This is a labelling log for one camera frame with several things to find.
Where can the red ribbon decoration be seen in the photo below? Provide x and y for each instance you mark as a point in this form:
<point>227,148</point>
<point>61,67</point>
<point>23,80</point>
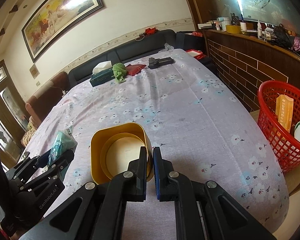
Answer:
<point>150,31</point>

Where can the wooden brick-pattern counter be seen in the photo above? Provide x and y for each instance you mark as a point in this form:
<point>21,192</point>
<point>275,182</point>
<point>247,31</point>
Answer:
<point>243,63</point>

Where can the black leather sofa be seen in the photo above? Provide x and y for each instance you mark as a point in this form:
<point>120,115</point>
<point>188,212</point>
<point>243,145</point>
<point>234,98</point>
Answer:
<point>133,50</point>

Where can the black handbag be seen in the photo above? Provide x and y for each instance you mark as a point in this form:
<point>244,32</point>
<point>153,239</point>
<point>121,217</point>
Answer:
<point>281,37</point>

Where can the red foil packet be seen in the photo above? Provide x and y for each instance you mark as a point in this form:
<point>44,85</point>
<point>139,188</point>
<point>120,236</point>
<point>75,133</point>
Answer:
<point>133,69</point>

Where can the yellow tape roll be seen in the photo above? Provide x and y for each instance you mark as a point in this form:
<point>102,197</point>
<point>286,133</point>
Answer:
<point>233,29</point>

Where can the floral lilac tablecloth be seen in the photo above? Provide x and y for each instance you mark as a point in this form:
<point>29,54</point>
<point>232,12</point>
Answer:
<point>199,125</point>

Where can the dark green tissue box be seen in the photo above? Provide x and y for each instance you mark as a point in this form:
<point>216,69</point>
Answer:
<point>102,77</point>

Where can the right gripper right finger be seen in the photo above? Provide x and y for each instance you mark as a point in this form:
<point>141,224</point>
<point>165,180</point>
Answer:
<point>203,210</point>

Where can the brown armchair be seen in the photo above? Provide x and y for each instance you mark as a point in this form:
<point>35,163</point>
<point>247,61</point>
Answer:
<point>40,104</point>

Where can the wooden glass door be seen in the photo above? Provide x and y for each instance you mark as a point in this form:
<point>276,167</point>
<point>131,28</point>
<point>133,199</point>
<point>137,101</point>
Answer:
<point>13,119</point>

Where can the red plastic basket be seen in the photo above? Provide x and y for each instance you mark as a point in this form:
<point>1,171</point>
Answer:
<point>285,147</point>

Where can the framed horse painting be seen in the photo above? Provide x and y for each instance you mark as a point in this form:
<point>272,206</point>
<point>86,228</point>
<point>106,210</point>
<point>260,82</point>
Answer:
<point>51,20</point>

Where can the white dropper bottle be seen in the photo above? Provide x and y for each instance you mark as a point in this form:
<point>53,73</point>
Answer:
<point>259,30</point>

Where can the teal wet wipes pack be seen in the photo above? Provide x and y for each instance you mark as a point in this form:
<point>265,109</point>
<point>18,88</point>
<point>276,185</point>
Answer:
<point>64,141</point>

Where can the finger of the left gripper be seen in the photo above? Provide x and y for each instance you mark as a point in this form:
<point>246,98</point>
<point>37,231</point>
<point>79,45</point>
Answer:
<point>24,169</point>
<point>52,173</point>

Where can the orange cardboard box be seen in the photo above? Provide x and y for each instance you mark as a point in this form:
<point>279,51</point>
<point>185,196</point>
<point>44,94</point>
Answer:
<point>284,111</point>

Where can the red gift box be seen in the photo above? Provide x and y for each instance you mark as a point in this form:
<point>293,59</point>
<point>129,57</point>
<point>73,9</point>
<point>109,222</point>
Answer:
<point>197,54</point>

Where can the green knitted cloth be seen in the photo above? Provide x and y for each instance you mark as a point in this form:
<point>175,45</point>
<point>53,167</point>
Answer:
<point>119,71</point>

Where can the yellow plastic box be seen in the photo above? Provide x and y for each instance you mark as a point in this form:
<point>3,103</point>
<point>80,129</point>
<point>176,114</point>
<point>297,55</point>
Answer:
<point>112,149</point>

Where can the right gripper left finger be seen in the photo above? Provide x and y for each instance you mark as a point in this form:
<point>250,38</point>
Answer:
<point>96,211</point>

